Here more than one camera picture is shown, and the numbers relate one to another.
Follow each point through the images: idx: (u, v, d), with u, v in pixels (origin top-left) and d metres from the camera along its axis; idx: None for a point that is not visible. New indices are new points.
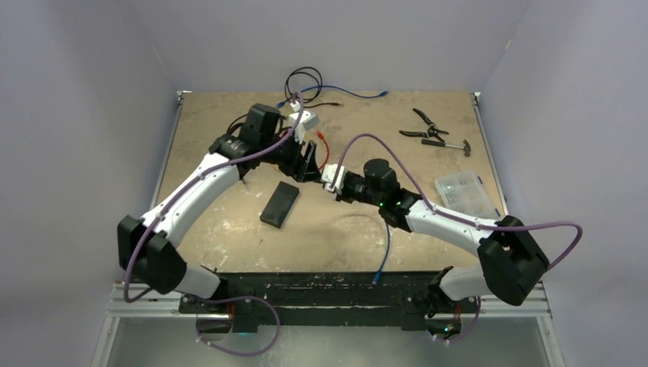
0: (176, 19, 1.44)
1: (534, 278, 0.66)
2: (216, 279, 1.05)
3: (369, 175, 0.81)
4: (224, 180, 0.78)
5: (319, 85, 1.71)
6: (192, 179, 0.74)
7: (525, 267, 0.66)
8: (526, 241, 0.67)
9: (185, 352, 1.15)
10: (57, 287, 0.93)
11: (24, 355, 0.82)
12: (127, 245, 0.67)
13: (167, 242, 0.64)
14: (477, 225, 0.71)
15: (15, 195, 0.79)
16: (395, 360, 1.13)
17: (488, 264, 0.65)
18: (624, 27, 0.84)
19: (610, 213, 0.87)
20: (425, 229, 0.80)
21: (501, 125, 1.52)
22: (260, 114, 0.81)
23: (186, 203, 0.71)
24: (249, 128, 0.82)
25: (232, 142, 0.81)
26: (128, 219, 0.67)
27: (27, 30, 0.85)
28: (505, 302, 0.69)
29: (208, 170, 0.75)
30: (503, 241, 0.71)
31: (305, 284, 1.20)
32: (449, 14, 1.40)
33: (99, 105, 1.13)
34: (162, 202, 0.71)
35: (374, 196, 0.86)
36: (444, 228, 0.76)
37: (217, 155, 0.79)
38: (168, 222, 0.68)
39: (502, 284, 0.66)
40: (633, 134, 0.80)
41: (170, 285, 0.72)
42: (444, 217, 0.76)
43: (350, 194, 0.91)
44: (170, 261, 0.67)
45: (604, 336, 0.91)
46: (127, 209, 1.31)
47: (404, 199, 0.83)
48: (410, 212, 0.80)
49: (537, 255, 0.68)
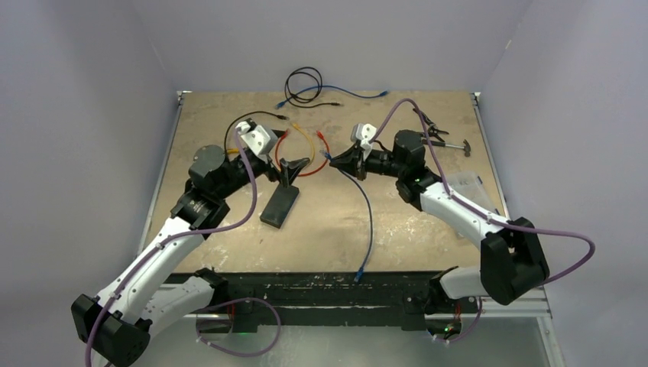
0: (177, 19, 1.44)
1: (529, 284, 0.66)
2: (209, 287, 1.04)
3: (399, 145, 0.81)
4: (187, 244, 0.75)
5: (319, 85, 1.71)
6: (150, 251, 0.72)
7: (523, 271, 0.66)
8: (532, 246, 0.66)
9: (185, 353, 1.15)
10: (58, 288, 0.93)
11: (24, 355, 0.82)
12: (82, 326, 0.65)
13: (123, 325, 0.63)
14: (488, 218, 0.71)
15: (17, 195, 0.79)
16: (395, 360, 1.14)
17: (487, 258, 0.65)
18: (624, 28, 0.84)
19: (610, 213, 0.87)
20: (435, 211, 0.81)
21: (501, 125, 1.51)
22: (202, 175, 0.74)
23: (143, 278, 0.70)
24: (199, 186, 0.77)
25: (195, 201, 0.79)
26: (82, 300, 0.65)
27: (27, 30, 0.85)
28: (493, 298, 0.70)
29: (166, 238, 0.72)
30: (509, 241, 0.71)
31: (306, 284, 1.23)
32: (449, 14, 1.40)
33: (99, 105, 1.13)
34: (118, 278, 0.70)
35: (397, 170, 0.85)
36: (455, 215, 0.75)
37: (177, 219, 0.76)
38: (124, 301, 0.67)
39: (496, 282, 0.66)
40: (633, 134, 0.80)
41: (135, 355, 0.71)
42: (458, 204, 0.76)
43: (371, 165, 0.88)
44: (129, 338, 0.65)
45: (604, 336, 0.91)
46: (127, 209, 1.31)
47: (423, 178, 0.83)
48: (426, 191, 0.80)
49: (539, 263, 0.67)
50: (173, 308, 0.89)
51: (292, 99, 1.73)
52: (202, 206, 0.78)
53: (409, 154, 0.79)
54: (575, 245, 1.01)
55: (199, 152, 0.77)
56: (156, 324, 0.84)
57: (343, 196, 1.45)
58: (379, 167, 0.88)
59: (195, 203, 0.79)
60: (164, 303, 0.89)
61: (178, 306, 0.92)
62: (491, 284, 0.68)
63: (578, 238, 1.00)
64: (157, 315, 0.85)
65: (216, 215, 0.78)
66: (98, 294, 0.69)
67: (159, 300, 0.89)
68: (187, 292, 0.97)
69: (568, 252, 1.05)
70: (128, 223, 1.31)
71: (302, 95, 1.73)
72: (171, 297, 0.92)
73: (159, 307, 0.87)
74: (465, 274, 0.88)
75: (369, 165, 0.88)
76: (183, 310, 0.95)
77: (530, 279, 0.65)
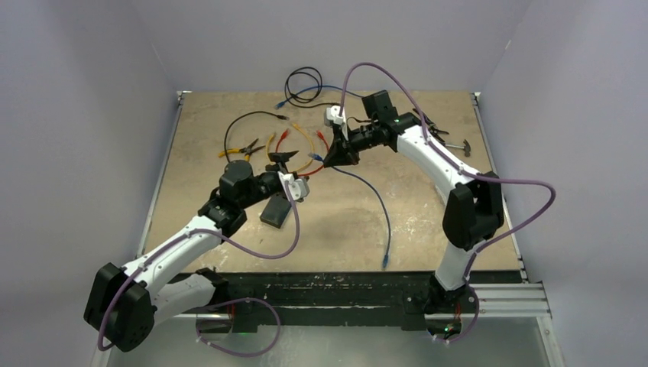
0: (177, 18, 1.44)
1: (485, 230, 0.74)
2: (210, 286, 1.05)
3: (367, 99, 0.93)
4: (209, 239, 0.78)
5: (319, 85, 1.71)
6: (179, 236, 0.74)
7: (481, 219, 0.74)
8: (494, 197, 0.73)
9: (184, 352, 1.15)
10: (56, 287, 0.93)
11: (24, 355, 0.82)
12: (101, 294, 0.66)
13: (145, 293, 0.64)
14: (460, 170, 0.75)
15: (14, 193, 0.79)
16: (394, 360, 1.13)
17: (454, 205, 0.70)
18: (624, 27, 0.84)
19: (612, 212, 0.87)
20: (413, 156, 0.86)
21: (501, 125, 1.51)
22: (231, 186, 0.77)
23: (169, 258, 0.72)
24: (225, 194, 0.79)
25: (218, 207, 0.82)
26: (109, 267, 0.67)
27: (27, 30, 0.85)
28: (448, 238, 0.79)
29: (196, 228, 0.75)
30: (474, 192, 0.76)
31: (306, 284, 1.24)
32: (449, 12, 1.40)
33: (98, 105, 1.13)
34: (147, 254, 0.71)
35: (376, 130, 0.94)
36: (426, 159, 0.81)
37: (204, 219, 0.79)
38: (150, 274, 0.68)
39: (455, 226, 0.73)
40: (633, 133, 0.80)
41: (134, 341, 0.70)
42: (432, 150, 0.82)
43: (356, 141, 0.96)
44: (141, 315, 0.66)
45: (604, 336, 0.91)
46: (127, 208, 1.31)
47: (402, 119, 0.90)
48: (404, 134, 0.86)
49: (497, 213, 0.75)
50: (176, 301, 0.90)
51: (292, 99, 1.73)
52: (225, 211, 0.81)
53: (374, 101, 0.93)
54: (578, 248, 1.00)
55: (229, 164, 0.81)
56: (160, 312, 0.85)
57: (343, 196, 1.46)
58: (362, 141, 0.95)
59: (219, 209, 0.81)
60: (170, 293, 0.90)
61: (178, 303, 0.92)
62: (451, 229, 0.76)
63: (579, 238, 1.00)
64: (163, 303, 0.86)
65: (236, 222, 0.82)
66: (124, 266, 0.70)
67: (164, 290, 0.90)
68: (191, 287, 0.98)
69: (568, 254, 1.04)
70: (128, 222, 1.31)
71: (302, 95, 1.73)
72: (176, 290, 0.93)
73: (164, 296, 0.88)
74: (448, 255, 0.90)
75: (354, 144, 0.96)
76: (183, 306, 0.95)
77: (487, 227, 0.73)
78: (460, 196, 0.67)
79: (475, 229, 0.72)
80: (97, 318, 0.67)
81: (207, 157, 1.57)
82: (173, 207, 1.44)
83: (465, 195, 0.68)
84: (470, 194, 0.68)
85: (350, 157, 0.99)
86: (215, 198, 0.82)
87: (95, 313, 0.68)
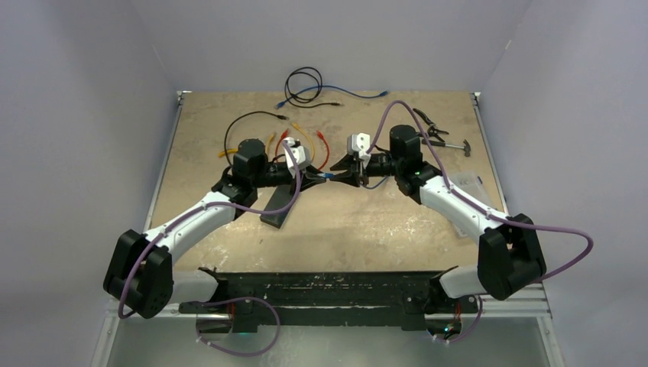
0: (177, 19, 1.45)
1: (526, 279, 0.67)
2: (213, 280, 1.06)
3: (395, 138, 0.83)
4: (222, 213, 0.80)
5: (319, 85, 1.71)
6: (196, 207, 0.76)
7: (521, 266, 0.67)
8: (531, 242, 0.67)
9: (185, 352, 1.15)
10: (57, 288, 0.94)
11: (21, 356, 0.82)
12: (123, 259, 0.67)
13: (166, 258, 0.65)
14: (487, 214, 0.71)
15: (15, 193, 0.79)
16: (394, 360, 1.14)
17: (487, 253, 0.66)
18: (624, 27, 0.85)
19: (610, 212, 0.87)
20: (434, 203, 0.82)
21: (501, 125, 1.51)
22: (244, 160, 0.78)
23: (188, 226, 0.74)
24: (238, 171, 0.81)
25: (231, 185, 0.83)
26: (130, 233, 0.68)
27: (27, 30, 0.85)
28: (490, 293, 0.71)
29: (212, 202, 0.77)
30: (508, 237, 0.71)
31: (306, 284, 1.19)
32: (449, 13, 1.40)
33: (99, 105, 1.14)
34: (165, 222, 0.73)
35: (395, 167, 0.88)
36: (451, 208, 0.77)
37: (218, 194, 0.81)
38: (170, 239, 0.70)
39: (492, 276, 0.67)
40: (633, 133, 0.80)
41: (154, 309, 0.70)
42: (457, 198, 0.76)
43: (373, 168, 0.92)
44: (163, 279, 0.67)
45: (602, 336, 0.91)
46: (127, 207, 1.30)
47: (423, 171, 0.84)
48: (426, 184, 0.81)
49: (538, 260, 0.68)
50: (188, 284, 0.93)
51: (292, 99, 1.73)
52: (238, 188, 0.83)
53: (404, 143, 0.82)
54: (576, 247, 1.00)
55: (242, 144, 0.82)
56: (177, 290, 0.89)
57: (343, 196, 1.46)
58: (378, 169, 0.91)
59: (231, 186, 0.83)
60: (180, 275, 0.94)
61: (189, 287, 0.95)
62: (488, 280, 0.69)
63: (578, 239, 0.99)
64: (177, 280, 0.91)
65: (249, 198, 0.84)
66: (145, 233, 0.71)
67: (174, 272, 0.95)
68: (196, 277, 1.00)
69: (568, 254, 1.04)
70: (127, 223, 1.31)
71: (302, 95, 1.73)
72: (185, 274, 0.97)
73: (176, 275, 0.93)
74: (465, 271, 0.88)
75: (370, 170, 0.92)
76: (189, 297, 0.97)
77: (527, 276, 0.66)
78: (490, 241, 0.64)
79: (516, 279, 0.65)
80: (118, 285, 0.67)
81: (207, 158, 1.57)
82: (173, 207, 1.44)
83: (497, 239, 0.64)
84: (502, 239, 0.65)
85: (354, 179, 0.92)
86: (227, 177, 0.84)
87: (115, 282, 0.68)
